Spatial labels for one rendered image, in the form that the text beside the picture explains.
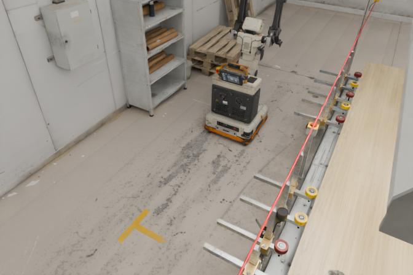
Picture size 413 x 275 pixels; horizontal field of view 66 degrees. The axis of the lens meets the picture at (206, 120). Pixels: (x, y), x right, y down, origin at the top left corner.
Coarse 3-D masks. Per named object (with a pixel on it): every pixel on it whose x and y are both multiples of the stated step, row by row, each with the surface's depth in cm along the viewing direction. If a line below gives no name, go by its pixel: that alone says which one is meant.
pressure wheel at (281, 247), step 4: (280, 240) 186; (284, 240) 186; (276, 244) 183; (280, 244) 183; (284, 244) 184; (276, 248) 182; (280, 248) 182; (284, 248) 182; (280, 252) 181; (284, 252) 181
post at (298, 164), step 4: (300, 156) 209; (300, 160) 211; (296, 164) 214; (300, 164) 213; (296, 168) 216; (300, 168) 218; (296, 172) 218; (296, 176) 220; (292, 180) 224; (296, 180) 222; (292, 184) 226
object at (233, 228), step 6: (222, 222) 200; (228, 222) 200; (228, 228) 199; (234, 228) 197; (240, 228) 197; (240, 234) 196; (246, 234) 193; (252, 234) 194; (252, 240) 192; (258, 240) 191; (270, 246) 187; (276, 252) 186
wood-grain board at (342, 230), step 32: (384, 96) 319; (352, 128) 275; (384, 128) 276; (352, 160) 242; (384, 160) 243; (320, 192) 216; (352, 192) 217; (384, 192) 217; (320, 224) 196; (352, 224) 196; (320, 256) 178; (352, 256) 179; (384, 256) 179
